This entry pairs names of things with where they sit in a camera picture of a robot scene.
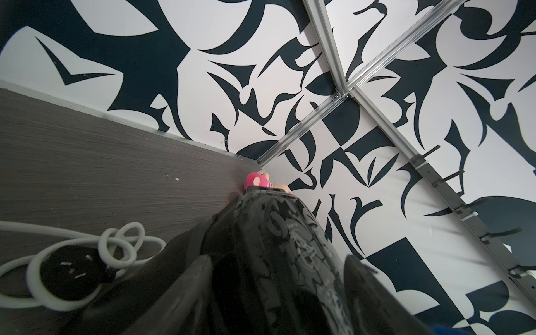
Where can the black coffee machine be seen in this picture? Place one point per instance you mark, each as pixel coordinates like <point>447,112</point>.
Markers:
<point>273,273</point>

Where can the pink plush doll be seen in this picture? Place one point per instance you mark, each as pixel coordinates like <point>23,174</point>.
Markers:
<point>262,179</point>

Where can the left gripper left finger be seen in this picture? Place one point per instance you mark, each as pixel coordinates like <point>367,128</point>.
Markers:
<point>182,309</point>

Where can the aluminium cage frame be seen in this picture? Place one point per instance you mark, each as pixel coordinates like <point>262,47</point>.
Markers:
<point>351,87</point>

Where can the blue cloth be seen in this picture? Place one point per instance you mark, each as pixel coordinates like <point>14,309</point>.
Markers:
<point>443,330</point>

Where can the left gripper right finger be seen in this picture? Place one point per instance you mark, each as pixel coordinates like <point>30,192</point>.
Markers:
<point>373,309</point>

